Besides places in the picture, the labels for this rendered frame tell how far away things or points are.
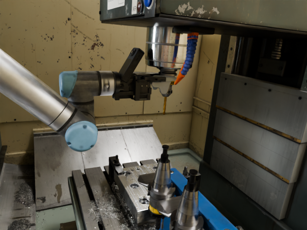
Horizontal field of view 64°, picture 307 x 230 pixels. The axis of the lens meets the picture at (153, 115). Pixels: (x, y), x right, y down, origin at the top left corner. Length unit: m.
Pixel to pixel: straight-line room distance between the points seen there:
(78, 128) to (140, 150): 1.27
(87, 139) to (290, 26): 0.53
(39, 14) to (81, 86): 1.07
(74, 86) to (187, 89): 1.50
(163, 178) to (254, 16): 0.39
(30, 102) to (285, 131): 0.85
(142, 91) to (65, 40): 1.05
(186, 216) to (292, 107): 0.65
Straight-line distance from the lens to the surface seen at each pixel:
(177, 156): 2.19
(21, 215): 1.50
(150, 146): 1.88
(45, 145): 1.81
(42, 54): 1.75
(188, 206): 0.48
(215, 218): 0.53
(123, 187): 1.01
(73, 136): 0.61
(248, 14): 0.57
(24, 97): 0.61
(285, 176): 1.08
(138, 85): 0.77
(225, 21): 0.54
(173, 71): 0.82
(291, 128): 1.02
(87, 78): 0.73
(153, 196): 0.57
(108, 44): 1.80
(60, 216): 1.49
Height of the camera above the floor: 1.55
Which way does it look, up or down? 17 degrees down
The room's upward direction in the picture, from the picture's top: 4 degrees clockwise
